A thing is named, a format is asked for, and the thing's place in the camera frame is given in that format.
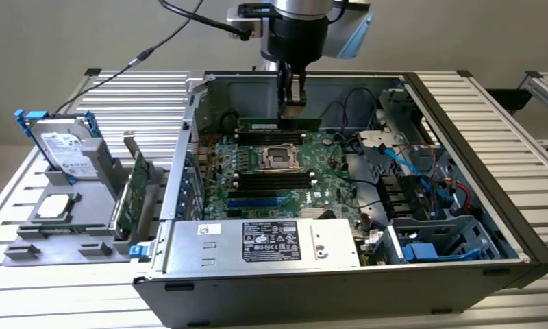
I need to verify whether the green motherboard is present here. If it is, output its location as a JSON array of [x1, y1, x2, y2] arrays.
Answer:
[[201, 131, 363, 221]]

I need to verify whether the grey disk bay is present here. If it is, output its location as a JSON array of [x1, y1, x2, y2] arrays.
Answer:
[[387, 213, 509, 265]]

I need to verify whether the black camera cable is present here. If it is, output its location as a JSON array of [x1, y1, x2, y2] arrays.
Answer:
[[158, 0, 250, 41]]

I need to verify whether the blue SATA wire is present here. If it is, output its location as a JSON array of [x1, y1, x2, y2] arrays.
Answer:
[[372, 143, 421, 180]]

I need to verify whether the metal drive cage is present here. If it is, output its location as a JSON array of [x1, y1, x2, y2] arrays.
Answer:
[[359, 87, 441, 174]]

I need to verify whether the black RAM slot bank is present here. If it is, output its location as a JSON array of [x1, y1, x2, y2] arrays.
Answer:
[[234, 170, 314, 191], [233, 131, 310, 145]]

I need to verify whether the CPU socket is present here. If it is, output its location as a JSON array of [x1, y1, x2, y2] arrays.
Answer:
[[253, 143, 302, 171]]

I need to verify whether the blue case latch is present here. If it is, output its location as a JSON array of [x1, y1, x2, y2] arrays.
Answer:
[[129, 241, 152, 262]]

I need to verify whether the red wire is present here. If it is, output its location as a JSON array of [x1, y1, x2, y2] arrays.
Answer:
[[453, 182, 475, 214]]

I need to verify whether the metal slat side table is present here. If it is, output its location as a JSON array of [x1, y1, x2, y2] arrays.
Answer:
[[517, 71, 548, 125]]

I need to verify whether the black box between tables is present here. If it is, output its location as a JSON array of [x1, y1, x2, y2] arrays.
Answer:
[[485, 88, 532, 111]]

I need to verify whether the blue expansion slot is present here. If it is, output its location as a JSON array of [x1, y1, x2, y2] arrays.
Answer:
[[226, 198, 278, 208]]

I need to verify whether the silver chipset heat sink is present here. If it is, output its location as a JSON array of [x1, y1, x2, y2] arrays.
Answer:
[[300, 208, 337, 221]]

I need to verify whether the black cable with silver plug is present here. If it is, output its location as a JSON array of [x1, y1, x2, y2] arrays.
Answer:
[[53, 15, 193, 116]]

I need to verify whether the open black PC case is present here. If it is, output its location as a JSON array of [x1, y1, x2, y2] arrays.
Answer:
[[132, 70, 548, 329]]

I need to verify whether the grey parts rack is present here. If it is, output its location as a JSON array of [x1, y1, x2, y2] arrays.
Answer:
[[2, 136, 170, 267]]

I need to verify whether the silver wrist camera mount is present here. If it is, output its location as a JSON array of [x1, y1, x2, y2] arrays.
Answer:
[[225, 3, 269, 40]]

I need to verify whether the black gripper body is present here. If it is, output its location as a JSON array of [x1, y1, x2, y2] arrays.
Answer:
[[260, 16, 329, 66]]

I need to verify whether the green RAM stick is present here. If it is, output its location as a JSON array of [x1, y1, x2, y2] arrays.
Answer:
[[236, 117, 322, 132]]

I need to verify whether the black expansion slot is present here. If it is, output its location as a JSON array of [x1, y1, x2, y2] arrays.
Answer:
[[226, 190, 278, 200]]

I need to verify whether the silver power supply unit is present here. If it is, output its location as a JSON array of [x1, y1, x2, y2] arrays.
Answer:
[[162, 217, 363, 272]]

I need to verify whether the green graphics card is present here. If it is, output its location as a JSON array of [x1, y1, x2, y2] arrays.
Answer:
[[110, 130, 154, 241]]

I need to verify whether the hard disk in blue bracket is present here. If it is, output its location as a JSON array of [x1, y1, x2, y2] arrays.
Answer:
[[14, 108, 102, 182]]

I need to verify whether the silver CPU chip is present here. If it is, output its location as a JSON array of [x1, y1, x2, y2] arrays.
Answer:
[[33, 193, 82, 220]]

